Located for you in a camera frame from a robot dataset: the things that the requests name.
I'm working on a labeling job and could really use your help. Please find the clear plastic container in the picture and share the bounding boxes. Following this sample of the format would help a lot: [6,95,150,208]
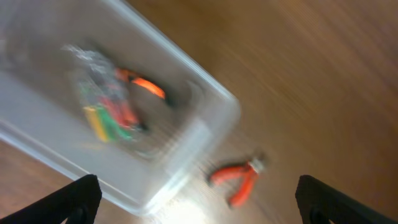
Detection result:
[1,0,240,216]

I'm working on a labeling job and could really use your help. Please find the red black diagonal cutters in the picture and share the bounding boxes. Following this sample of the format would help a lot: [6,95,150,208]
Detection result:
[207,155,267,208]

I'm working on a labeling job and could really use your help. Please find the orange black long-nose pliers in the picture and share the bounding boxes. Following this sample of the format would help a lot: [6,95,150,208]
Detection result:
[114,68,174,131]

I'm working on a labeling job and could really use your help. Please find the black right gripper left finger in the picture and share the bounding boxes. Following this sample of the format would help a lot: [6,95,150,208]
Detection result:
[1,174,102,224]

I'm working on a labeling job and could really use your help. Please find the clear box of coloured tubes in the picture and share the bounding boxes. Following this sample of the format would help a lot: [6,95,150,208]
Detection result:
[62,44,145,142]

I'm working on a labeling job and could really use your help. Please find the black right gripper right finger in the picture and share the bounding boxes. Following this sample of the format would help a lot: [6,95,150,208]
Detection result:
[295,175,397,224]

